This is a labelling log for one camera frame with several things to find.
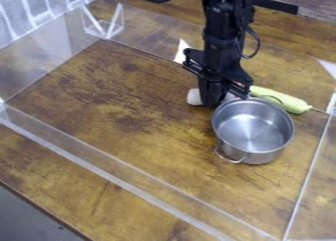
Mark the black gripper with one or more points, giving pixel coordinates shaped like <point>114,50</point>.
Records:
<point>220,75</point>

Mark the plush brown white mushroom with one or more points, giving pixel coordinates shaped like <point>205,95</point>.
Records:
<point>193,97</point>

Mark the silver metal pot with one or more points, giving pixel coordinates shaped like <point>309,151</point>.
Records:
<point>253,129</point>

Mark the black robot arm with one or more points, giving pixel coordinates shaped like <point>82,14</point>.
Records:
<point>226,23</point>

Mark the black bar in background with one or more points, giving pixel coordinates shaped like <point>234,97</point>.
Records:
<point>277,6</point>

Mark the spoon with green handle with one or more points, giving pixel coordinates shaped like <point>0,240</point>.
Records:
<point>289,103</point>

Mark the clear acrylic triangular bracket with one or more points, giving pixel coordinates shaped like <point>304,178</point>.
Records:
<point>100,28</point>

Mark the clear acrylic enclosure wall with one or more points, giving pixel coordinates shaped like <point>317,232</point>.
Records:
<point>105,148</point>

